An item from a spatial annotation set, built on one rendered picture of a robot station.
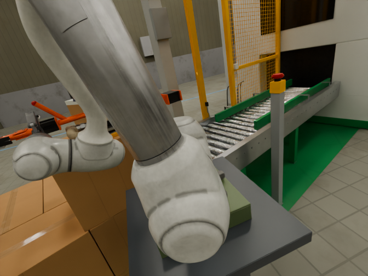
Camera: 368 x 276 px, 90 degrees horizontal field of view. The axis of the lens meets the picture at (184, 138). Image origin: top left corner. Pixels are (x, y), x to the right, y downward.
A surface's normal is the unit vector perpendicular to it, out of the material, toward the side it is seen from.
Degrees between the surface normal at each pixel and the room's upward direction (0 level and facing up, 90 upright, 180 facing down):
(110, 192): 90
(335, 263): 0
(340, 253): 0
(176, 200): 10
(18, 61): 90
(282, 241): 0
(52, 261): 90
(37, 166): 88
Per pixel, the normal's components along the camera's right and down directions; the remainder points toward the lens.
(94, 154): 0.51, 0.33
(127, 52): 0.76, -0.11
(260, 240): -0.19, -0.90
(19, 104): 0.31, 0.33
